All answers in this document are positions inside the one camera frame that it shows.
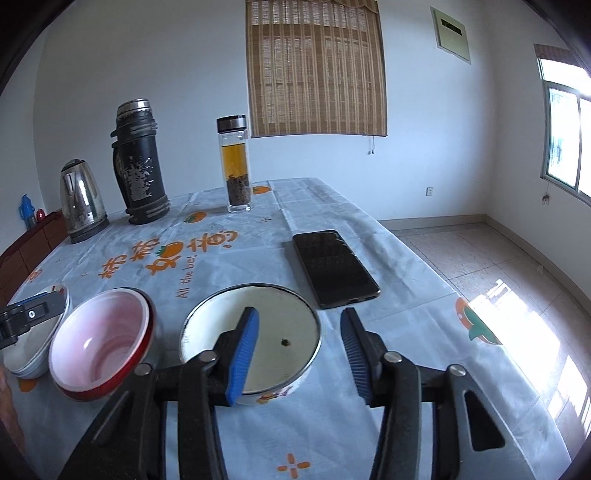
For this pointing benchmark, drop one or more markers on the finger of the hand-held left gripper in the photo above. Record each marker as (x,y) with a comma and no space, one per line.
(30,316)

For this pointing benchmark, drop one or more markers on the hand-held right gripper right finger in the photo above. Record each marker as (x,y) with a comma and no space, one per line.
(358,355)

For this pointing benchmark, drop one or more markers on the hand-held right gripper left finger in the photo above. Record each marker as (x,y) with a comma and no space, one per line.
(242,355)

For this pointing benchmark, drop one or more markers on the small white bowl stack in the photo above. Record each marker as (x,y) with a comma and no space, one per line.
(27,351)

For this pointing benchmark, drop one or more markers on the white enamel bowl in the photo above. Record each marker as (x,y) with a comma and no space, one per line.
(286,323)

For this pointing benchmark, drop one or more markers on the large white floral plate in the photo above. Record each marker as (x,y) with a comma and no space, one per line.
(39,371)

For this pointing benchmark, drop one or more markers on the red bowl white inside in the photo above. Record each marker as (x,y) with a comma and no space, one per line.
(101,341)

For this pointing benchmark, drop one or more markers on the brown wooden cabinet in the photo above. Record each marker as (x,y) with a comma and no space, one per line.
(27,249)

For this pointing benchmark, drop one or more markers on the black smartphone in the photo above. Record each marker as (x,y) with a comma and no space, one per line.
(332,267)

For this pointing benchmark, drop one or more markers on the blue thermos jug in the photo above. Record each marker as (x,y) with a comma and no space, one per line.
(27,212)

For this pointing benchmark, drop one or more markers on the stainless steel electric kettle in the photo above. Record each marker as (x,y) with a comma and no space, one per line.
(83,203)

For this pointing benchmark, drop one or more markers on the glass tea bottle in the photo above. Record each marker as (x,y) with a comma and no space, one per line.
(235,184)

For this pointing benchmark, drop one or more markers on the worn black thermos flask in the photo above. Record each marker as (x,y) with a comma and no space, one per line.
(138,175)

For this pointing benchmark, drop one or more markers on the bamboo window blind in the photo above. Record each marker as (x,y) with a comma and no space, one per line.
(314,69)

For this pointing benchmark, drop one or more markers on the green framed window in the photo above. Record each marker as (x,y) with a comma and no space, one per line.
(561,138)

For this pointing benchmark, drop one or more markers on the pale wall panel box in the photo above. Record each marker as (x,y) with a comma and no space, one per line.
(451,34)

